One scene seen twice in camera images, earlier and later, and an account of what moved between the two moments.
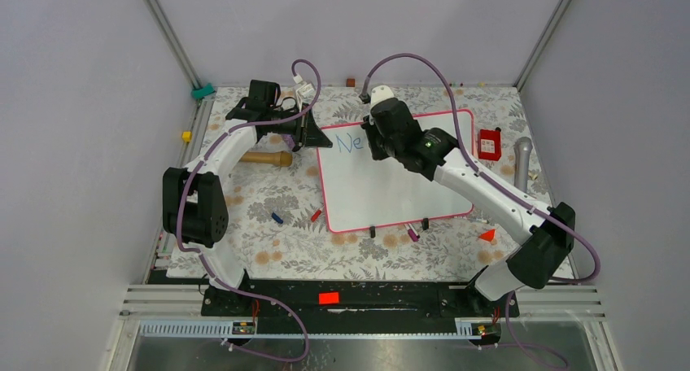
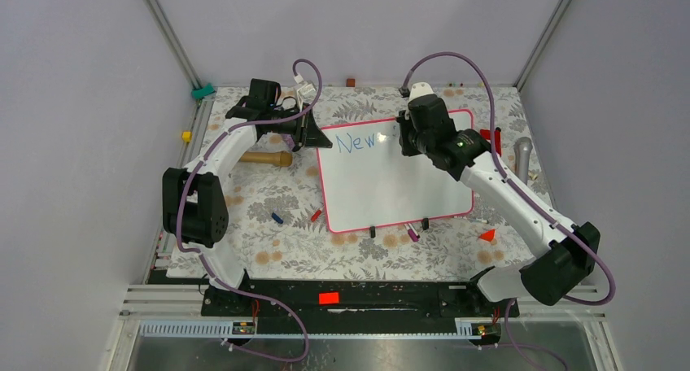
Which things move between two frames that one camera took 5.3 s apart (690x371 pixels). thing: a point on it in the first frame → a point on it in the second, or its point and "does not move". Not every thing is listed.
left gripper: x=309 y=134 does not move
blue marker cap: x=276 y=217 does not move
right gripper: x=371 y=128 → x=406 y=121
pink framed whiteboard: x=360 y=192 does not move
